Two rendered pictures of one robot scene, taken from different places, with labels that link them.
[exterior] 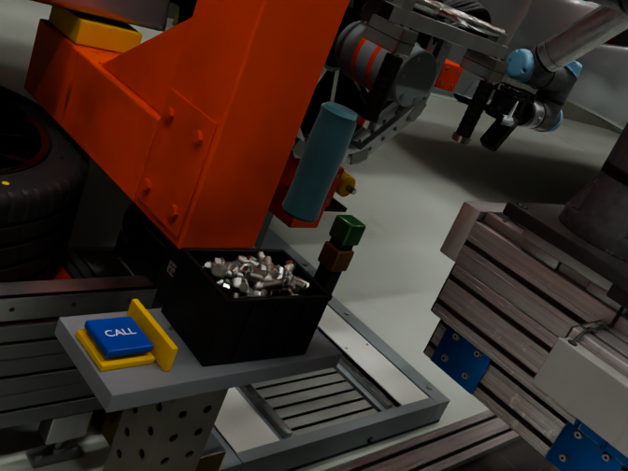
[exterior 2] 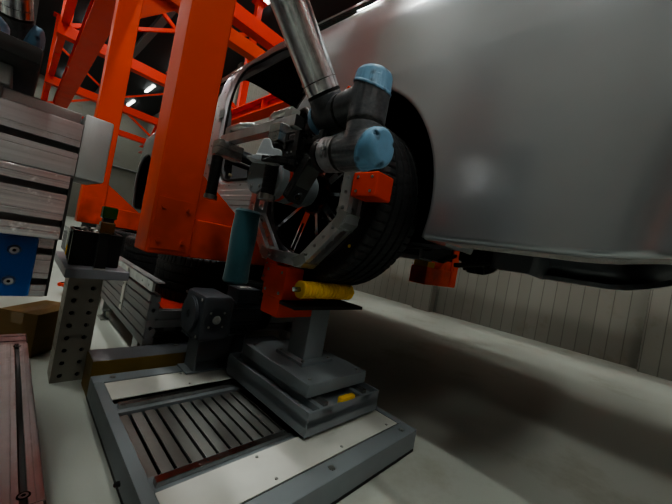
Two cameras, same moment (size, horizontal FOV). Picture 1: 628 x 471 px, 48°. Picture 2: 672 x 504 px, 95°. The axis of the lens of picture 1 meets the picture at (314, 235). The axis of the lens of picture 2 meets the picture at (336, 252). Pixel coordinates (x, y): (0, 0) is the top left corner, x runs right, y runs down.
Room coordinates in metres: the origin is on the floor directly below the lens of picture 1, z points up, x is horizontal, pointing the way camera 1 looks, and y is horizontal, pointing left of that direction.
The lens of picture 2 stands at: (1.91, -1.02, 0.65)
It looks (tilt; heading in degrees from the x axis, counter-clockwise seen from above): 0 degrees down; 94
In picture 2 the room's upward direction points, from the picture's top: 11 degrees clockwise
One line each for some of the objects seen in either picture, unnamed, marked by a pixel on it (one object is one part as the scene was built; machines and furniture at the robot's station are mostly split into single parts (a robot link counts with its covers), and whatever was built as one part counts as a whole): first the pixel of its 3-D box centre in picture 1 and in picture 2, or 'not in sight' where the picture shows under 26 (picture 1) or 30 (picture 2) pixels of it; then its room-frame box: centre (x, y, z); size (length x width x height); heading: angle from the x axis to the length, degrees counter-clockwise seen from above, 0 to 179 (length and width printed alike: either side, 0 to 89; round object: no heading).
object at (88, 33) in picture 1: (95, 27); not in sight; (1.46, 0.59, 0.71); 0.14 x 0.14 x 0.05; 50
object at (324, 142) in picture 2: (527, 113); (331, 154); (1.83, -0.37, 0.85); 0.08 x 0.05 x 0.08; 50
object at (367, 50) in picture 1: (383, 62); (284, 182); (1.63, 0.01, 0.85); 0.21 x 0.14 x 0.14; 50
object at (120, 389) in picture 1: (211, 344); (88, 264); (0.94, 0.08, 0.44); 0.43 x 0.17 x 0.03; 140
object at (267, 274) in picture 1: (247, 300); (94, 245); (0.97, 0.06, 0.51); 0.20 x 0.14 x 0.13; 137
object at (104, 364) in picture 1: (115, 347); not in sight; (0.81, 0.19, 0.46); 0.08 x 0.08 x 0.01; 50
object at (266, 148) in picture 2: (510, 112); (264, 150); (1.66, -0.30, 0.85); 0.09 x 0.03 x 0.06; 176
